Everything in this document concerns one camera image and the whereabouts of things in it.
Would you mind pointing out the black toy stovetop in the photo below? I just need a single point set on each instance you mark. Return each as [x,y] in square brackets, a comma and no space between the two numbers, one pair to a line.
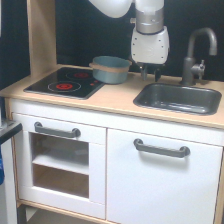
[67,82]

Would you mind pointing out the grey sink basin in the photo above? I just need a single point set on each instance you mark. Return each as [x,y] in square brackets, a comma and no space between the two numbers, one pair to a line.
[169,97]

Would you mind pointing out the white cabinet door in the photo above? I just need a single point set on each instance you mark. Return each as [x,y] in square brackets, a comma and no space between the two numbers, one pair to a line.
[145,188]

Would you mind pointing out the grey faucet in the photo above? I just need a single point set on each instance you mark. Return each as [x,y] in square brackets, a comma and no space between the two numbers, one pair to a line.
[190,67]

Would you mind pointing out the grey cabinet door handle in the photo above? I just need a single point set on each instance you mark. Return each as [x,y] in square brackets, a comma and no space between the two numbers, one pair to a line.
[180,153]

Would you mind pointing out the blue object at left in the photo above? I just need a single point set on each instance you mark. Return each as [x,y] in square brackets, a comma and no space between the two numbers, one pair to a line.
[1,169]

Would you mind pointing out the light blue toy pot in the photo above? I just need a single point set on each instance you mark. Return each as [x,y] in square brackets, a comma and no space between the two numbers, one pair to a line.
[110,69]

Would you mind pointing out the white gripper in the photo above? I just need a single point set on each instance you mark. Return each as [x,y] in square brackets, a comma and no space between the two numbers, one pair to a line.
[150,49]

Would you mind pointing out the wooden toy kitchen frame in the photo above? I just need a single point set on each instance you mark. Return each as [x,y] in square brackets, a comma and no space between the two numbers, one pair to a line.
[112,105]

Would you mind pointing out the dark grey side table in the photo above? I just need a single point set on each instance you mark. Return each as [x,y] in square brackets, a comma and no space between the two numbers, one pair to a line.
[8,207]

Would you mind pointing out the white oven door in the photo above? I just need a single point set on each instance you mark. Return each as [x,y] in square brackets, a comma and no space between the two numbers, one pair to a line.
[63,173]

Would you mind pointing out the grey oven door handle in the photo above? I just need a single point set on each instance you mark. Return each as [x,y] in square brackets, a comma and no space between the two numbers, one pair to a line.
[74,133]

